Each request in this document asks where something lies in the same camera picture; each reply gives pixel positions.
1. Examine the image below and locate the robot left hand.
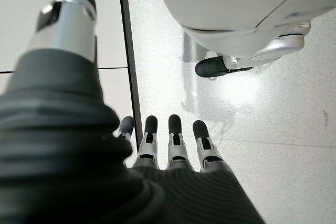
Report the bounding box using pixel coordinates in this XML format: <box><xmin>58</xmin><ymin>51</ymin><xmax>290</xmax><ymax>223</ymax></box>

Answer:
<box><xmin>0</xmin><ymin>0</ymin><xmax>266</xmax><ymax>224</ymax></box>

